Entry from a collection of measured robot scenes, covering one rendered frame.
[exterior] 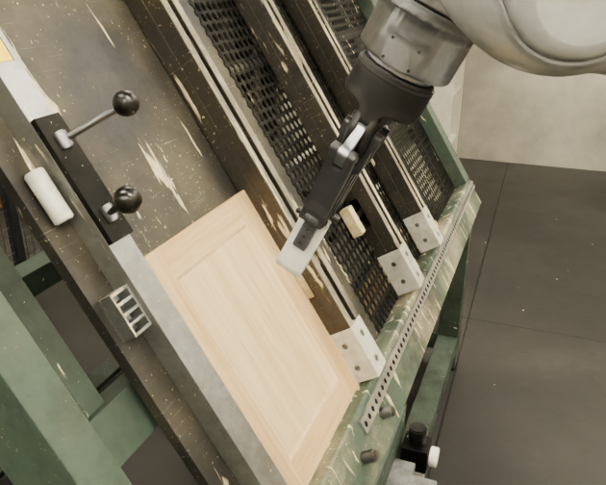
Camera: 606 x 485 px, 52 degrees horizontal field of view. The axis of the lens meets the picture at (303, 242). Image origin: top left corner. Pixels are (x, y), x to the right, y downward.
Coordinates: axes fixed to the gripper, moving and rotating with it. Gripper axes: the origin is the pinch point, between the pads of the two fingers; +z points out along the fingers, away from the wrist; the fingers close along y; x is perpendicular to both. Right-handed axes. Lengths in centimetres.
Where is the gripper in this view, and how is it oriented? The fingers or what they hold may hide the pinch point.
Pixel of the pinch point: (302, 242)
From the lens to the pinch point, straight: 65.1
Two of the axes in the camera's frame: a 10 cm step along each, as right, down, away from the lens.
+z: -4.2, 7.6, 4.9
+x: 8.4, 5.3, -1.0
